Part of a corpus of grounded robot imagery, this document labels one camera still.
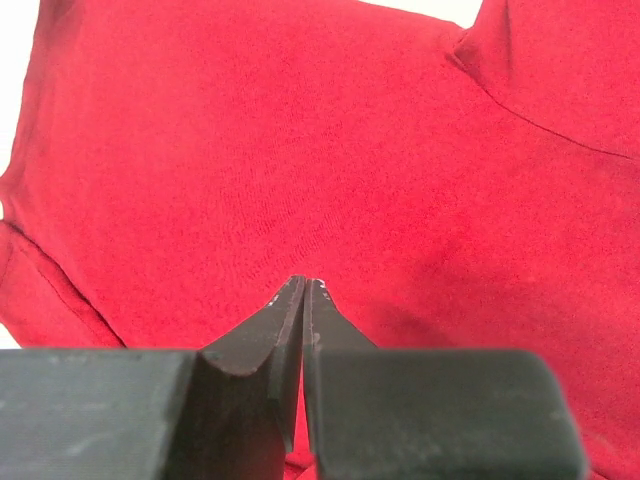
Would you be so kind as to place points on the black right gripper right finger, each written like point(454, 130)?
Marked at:
point(377, 413)

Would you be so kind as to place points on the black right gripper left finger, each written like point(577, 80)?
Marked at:
point(227, 411)

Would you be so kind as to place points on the red t shirt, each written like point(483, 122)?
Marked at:
point(176, 161)

